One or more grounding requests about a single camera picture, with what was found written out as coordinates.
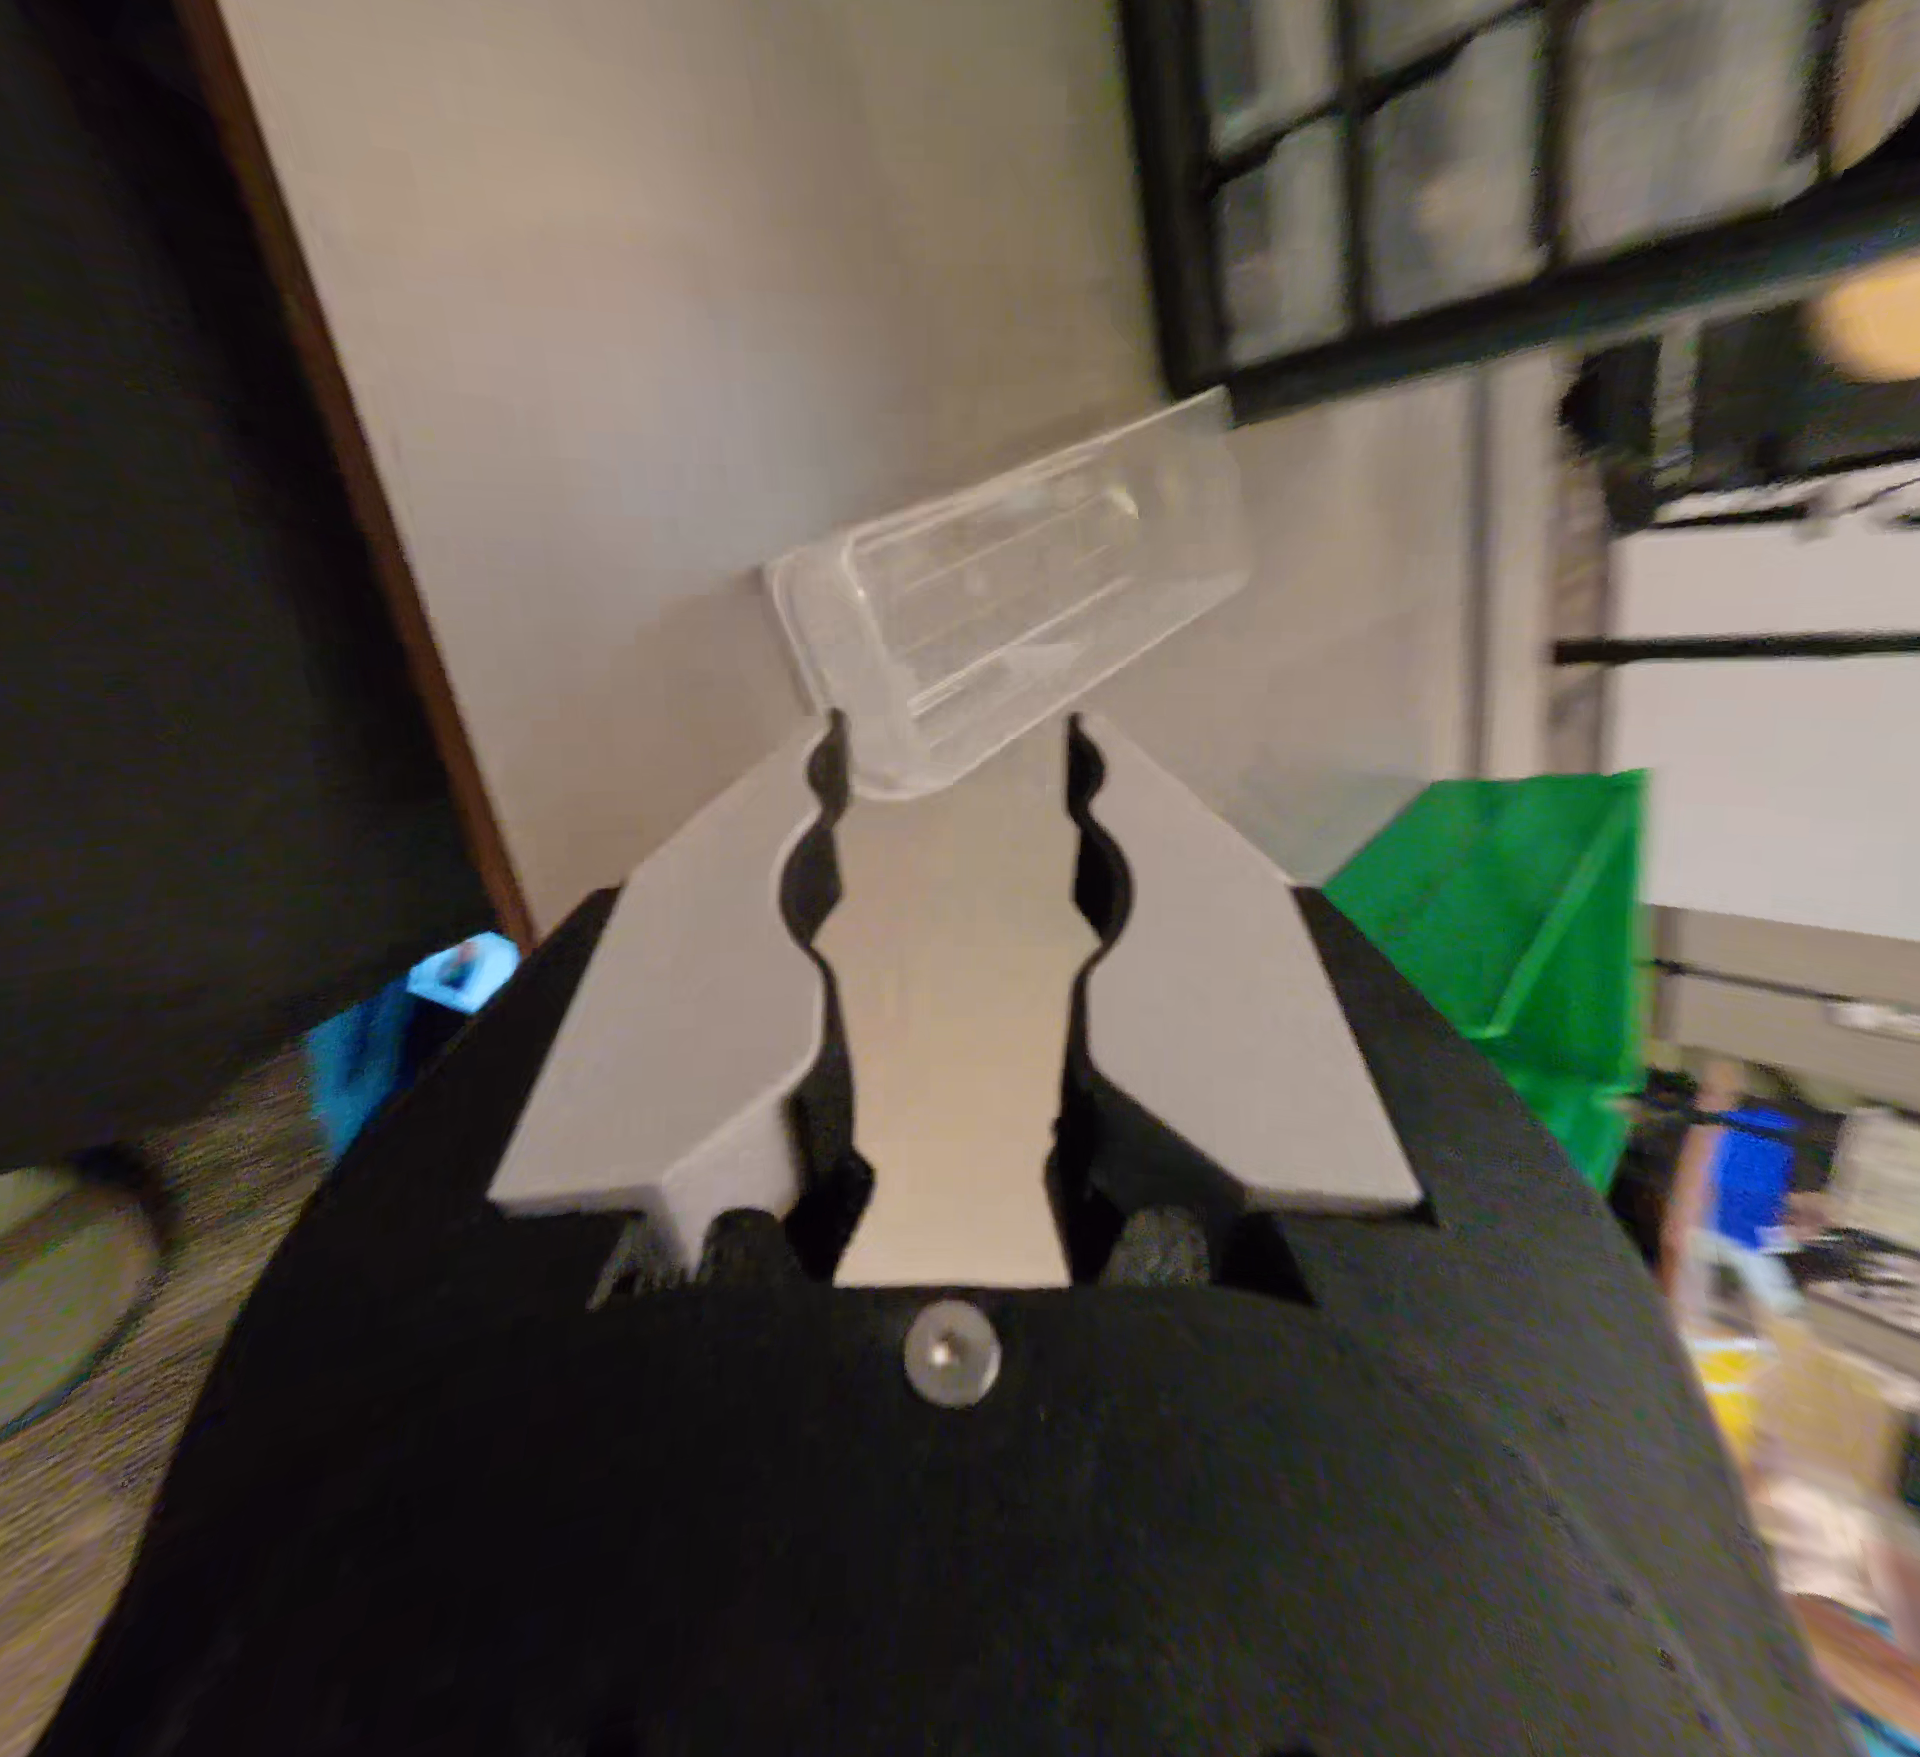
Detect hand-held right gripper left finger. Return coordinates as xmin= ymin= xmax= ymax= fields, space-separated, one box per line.
xmin=486 ymin=711 xmax=871 ymax=1271

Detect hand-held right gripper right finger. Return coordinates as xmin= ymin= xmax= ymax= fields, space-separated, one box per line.
xmin=1053 ymin=712 xmax=1428 ymax=1266

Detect green plastic bin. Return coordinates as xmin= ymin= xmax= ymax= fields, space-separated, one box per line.
xmin=1320 ymin=771 xmax=1651 ymax=1197

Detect small transparent plastic drawer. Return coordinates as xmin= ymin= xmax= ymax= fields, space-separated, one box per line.
xmin=764 ymin=387 xmax=1260 ymax=803

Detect black drawer cabinet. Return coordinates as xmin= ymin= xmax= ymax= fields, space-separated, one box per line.
xmin=1097 ymin=0 xmax=1920 ymax=425

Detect rows of clear cabinet drawers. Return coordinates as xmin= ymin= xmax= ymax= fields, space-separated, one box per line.
xmin=1183 ymin=0 xmax=1920 ymax=364

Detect blue object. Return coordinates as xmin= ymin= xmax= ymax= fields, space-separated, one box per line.
xmin=306 ymin=932 xmax=523 ymax=1160

